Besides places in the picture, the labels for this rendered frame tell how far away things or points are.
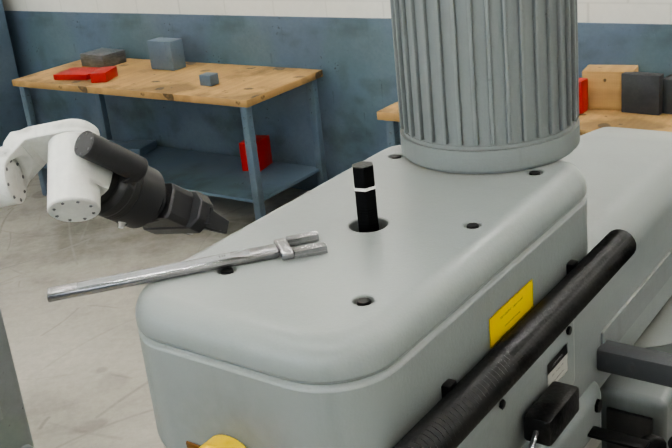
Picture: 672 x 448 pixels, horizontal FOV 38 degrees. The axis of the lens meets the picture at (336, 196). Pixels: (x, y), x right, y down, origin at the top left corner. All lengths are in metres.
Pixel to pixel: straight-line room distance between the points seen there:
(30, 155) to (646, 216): 0.80
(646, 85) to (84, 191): 3.79
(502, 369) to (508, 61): 0.32
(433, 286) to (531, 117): 0.29
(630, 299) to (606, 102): 3.62
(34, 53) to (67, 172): 7.16
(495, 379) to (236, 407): 0.21
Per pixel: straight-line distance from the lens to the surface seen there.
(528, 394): 1.01
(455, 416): 0.78
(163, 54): 6.77
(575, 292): 0.97
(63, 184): 1.23
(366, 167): 0.89
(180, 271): 0.86
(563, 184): 1.01
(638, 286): 1.32
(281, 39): 6.45
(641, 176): 1.39
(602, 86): 4.86
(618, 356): 1.20
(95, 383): 4.70
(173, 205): 1.34
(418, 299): 0.78
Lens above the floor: 2.23
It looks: 20 degrees down
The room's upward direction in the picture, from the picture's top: 6 degrees counter-clockwise
